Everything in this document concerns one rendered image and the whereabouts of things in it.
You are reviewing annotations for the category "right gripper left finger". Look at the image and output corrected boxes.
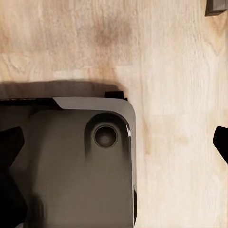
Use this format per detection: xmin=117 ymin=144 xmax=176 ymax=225
xmin=0 ymin=127 xmax=25 ymax=183

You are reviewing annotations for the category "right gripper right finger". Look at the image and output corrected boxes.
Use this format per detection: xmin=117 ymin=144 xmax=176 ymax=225
xmin=213 ymin=126 xmax=228 ymax=164

